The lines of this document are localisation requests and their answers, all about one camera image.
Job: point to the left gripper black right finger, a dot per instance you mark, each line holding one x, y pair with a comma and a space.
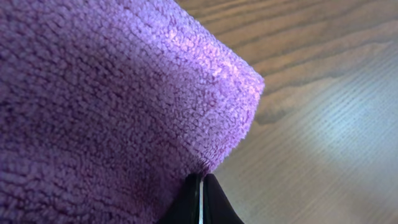
216, 206

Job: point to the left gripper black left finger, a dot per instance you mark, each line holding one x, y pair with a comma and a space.
185, 209

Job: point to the purple microfiber cloth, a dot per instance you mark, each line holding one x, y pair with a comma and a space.
107, 106

